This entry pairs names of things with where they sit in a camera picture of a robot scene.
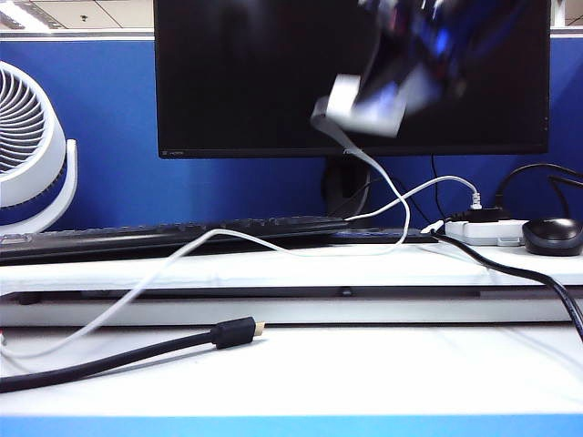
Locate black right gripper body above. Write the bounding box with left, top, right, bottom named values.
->
left=362, top=0, right=479, bottom=101

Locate white charging block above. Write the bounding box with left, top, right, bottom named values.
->
left=325, top=74, right=409, bottom=138

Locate white Type-C charging cable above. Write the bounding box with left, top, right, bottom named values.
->
left=0, top=95, right=411, bottom=365

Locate white power strip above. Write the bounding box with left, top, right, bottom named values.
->
left=444, top=218, right=529, bottom=247

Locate black ASUS monitor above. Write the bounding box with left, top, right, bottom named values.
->
left=153, top=0, right=552, bottom=245

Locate black Logitech computer mouse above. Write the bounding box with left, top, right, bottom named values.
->
left=521, top=217, right=583, bottom=257

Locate white desk riser board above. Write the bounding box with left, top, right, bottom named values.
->
left=0, top=241, right=583, bottom=292

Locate blue desk partition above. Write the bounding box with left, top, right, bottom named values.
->
left=0, top=38, right=583, bottom=229

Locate black keyboard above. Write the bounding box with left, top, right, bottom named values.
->
left=0, top=216, right=352, bottom=268

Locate white desk fan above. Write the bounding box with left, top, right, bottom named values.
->
left=0, top=61, right=78, bottom=238

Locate thin black monitor cable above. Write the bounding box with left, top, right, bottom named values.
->
left=430, top=155, right=452, bottom=222

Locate thick black power cable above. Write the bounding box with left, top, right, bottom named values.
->
left=494, top=162, right=583, bottom=210

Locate white power plug with cord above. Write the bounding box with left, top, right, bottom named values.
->
left=344, top=175, right=483, bottom=223

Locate thin black mouse cable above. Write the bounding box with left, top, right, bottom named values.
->
left=547, top=176, right=583, bottom=219

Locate black cable with white tape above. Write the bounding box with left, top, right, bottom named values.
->
left=421, top=219, right=583, bottom=342

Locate black HDMI cable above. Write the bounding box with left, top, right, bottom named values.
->
left=0, top=317, right=268, bottom=395

